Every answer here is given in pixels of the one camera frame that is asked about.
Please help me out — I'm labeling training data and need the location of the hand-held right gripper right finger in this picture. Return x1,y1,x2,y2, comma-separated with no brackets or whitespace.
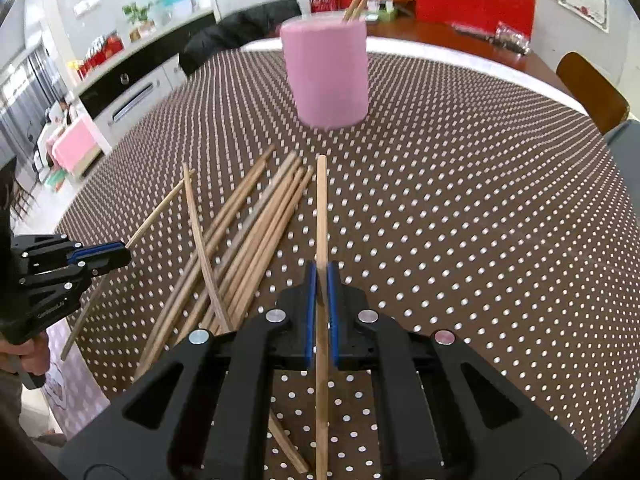
326,261,591,480

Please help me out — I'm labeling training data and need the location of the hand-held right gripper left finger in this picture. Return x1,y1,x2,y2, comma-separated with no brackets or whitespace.
59,261,318,480

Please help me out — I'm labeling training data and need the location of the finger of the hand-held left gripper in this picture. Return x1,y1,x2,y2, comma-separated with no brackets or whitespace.
20,249,132,323
11,233,126,263

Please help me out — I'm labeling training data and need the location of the thin curved wooden chopstick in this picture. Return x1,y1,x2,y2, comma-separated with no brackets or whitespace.
60,187,185,361

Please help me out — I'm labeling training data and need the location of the pile of wooden chopsticks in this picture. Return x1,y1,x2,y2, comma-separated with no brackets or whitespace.
132,144,316,475

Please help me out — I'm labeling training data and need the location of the pink cup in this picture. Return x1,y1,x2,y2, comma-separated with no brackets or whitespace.
279,15,371,130

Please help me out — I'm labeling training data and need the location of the person's left hand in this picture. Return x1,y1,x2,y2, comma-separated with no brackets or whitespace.
0,337,49,377

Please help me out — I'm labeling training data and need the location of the pink box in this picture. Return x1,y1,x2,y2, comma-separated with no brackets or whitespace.
50,122,98,176

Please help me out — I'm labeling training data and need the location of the white cabinet with black top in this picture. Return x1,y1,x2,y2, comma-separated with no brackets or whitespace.
74,9,217,161

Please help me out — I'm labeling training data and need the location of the row of red boxes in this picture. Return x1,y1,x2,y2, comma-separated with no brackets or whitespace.
77,30,123,78

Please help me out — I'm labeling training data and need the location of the green potted plant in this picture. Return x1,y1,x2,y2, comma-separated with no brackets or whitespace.
122,2,153,41

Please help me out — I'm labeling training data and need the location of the black jacket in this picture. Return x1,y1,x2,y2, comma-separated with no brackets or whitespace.
179,0,303,77

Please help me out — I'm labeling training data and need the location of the brown wooden table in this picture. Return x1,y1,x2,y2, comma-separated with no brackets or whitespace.
367,19,573,96

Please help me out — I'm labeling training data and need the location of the green box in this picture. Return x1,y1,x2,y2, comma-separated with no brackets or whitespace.
366,0,399,23

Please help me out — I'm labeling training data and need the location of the black flat packet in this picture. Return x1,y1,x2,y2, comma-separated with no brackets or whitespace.
452,24,495,42

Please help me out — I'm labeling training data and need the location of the clear dark snack packet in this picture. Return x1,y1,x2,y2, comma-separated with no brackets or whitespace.
492,21,531,55

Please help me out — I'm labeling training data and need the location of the brown wooden chair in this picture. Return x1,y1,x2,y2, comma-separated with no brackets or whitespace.
556,51,631,136

